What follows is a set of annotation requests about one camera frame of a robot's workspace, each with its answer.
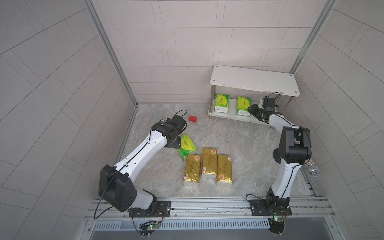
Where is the gold tissue pack right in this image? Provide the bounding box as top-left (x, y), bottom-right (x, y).
top-left (217, 155), bottom-right (233, 187)

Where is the gold tissue pack left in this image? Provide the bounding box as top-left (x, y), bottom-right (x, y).
top-left (183, 154), bottom-right (202, 187)

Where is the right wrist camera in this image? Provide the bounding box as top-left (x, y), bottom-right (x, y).
top-left (260, 96), bottom-right (277, 112)

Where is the green tissue pack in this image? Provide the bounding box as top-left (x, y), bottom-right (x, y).
top-left (178, 134), bottom-right (197, 161)
top-left (236, 96), bottom-right (252, 117)
top-left (214, 94), bottom-right (230, 114)

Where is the right circuit board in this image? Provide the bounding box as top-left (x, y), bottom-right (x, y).
top-left (268, 217), bottom-right (285, 235)

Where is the gold tissue pack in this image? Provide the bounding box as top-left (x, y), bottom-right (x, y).
top-left (202, 148), bottom-right (218, 179)
top-left (183, 154), bottom-right (202, 187)
top-left (217, 155), bottom-right (233, 187)

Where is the gold tissue pack middle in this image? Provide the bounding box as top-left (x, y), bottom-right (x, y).
top-left (202, 148), bottom-right (218, 179)

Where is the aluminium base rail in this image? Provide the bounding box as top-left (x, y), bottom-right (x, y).
top-left (82, 196), bottom-right (336, 235)

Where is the small red block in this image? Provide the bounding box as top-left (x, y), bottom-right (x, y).
top-left (189, 116), bottom-right (198, 123)

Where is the left circuit board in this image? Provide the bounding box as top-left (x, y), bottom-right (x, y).
top-left (139, 221), bottom-right (161, 238)

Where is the white two-tier shelf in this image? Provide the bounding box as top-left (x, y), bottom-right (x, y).
top-left (208, 65), bottom-right (300, 125)

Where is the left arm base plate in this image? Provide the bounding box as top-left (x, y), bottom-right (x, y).
top-left (128, 201), bottom-right (172, 218)

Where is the circuit board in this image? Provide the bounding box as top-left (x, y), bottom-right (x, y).
top-left (139, 221), bottom-right (161, 238)
top-left (268, 217), bottom-right (285, 235)

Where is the glitter microphone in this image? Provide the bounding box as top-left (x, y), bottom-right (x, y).
top-left (305, 159), bottom-right (321, 178)

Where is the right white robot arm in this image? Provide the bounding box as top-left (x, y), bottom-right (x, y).
top-left (248, 104), bottom-right (312, 207)

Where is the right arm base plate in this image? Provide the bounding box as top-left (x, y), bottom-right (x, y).
top-left (248, 199), bottom-right (292, 216)

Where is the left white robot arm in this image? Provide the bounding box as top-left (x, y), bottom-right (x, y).
top-left (98, 119), bottom-right (188, 214)

